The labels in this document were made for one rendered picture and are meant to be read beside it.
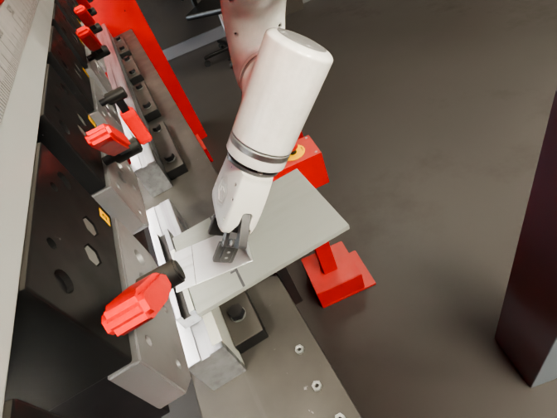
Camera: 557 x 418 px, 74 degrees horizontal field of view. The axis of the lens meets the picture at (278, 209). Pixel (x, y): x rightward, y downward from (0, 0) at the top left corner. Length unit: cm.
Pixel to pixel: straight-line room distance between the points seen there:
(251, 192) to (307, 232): 14
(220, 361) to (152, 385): 33
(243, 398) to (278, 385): 6
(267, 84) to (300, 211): 26
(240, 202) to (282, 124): 12
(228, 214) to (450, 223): 147
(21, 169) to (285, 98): 27
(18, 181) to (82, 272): 6
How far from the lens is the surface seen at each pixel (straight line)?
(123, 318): 19
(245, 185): 48
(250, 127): 46
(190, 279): 62
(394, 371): 153
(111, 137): 36
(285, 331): 65
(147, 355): 27
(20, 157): 28
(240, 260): 60
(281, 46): 43
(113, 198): 41
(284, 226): 61
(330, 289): 157
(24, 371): 24
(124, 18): 264
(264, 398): 63
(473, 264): 175
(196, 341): 60
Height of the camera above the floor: 144
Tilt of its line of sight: 44 degrees down
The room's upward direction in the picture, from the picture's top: 24 degrees counter-clockwise
